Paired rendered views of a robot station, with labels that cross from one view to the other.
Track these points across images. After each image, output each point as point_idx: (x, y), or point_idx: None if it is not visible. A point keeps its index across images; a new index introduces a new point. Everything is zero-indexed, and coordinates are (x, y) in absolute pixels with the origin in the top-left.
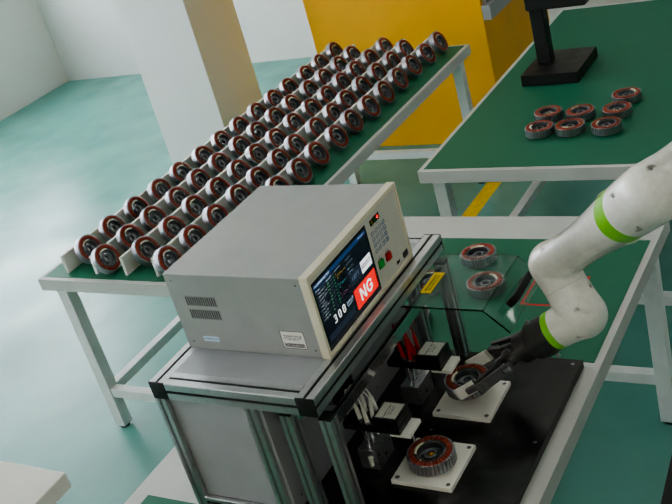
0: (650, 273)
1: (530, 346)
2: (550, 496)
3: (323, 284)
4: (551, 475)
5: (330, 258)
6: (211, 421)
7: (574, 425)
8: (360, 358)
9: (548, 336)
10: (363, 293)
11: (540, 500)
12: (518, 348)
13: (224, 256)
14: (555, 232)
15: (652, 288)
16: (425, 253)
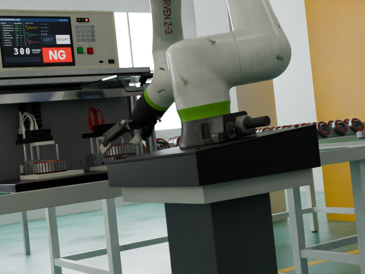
0: (332, 162)
1: (137, 104)
2: (96, 194)
3: (11, 23)
4: (104, 181)
5: (25, 13)
6: None
7: None
8: (24, 82)
9: (145, 94)
10: (52, 55)
11: (78, 185)
12: (134, 109)
13: None
14: None
15: (359, 200)
16: (127, 67)
